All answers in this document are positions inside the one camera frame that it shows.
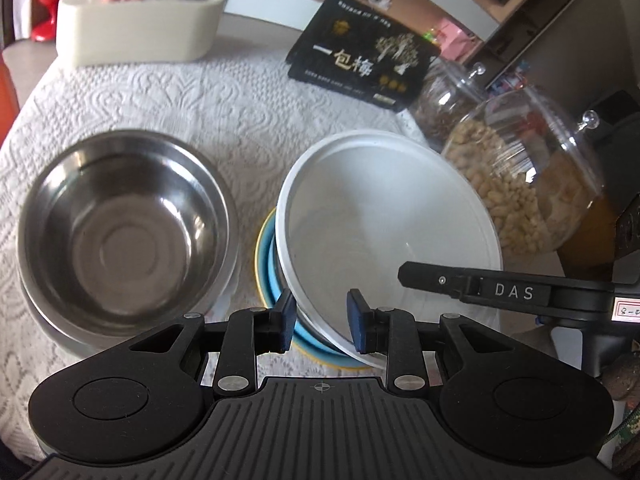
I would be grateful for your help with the orange plastic chair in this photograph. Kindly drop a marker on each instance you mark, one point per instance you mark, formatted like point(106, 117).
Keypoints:
point(6, 95)

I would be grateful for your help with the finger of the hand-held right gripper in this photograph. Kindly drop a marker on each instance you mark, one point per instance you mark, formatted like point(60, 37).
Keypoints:
point(430, 276)

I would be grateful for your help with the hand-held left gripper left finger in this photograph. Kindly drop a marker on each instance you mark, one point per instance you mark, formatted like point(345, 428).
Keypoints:
point(289, 317)

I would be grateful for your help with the white and wood TV cabinet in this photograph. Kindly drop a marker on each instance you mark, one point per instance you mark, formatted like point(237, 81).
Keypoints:
point(450, 0)

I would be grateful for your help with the white lace tablecloth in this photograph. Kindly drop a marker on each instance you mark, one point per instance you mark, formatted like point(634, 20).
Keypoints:
point(200, 100)

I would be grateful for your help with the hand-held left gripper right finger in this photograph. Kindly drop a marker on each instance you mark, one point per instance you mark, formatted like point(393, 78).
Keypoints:
point(355, 322)

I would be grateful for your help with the pink bag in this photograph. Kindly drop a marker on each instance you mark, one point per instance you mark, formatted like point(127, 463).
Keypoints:
point(452, 40)

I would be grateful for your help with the person's leg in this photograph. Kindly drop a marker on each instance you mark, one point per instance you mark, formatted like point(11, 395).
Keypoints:
point(10, 465)

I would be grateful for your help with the small glass jar of seeds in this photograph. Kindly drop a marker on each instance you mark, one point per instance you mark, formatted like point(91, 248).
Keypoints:
point(440, 110)

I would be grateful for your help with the white deep bowl orange logo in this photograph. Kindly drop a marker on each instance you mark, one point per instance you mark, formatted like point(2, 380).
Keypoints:
point(380, 210)

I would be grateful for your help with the white floral bowl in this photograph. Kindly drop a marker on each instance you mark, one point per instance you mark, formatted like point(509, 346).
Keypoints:
point(42, 327)

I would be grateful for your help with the blue bowl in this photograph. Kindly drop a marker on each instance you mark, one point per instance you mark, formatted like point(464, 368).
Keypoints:
point(272, 280)

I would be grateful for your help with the white bowl yellow rim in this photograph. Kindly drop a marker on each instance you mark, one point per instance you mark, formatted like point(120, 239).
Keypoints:
point(260, 260)

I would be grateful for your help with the red goblet-shaped bin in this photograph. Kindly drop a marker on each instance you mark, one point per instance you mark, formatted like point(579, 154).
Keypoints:
point(42, 25)

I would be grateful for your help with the beige tissue organizer box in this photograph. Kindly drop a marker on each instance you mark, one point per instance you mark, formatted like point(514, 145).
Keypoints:
point(140, 30)

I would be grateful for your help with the black snack packet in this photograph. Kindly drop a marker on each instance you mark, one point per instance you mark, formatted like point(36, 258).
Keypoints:
point(350, 55)

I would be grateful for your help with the large glass jar of peanuts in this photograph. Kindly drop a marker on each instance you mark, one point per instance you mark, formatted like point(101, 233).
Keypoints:
point(505, 195)

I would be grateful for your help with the stainless steel bowl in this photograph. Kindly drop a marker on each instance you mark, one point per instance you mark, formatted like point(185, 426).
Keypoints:
point(125, 240)

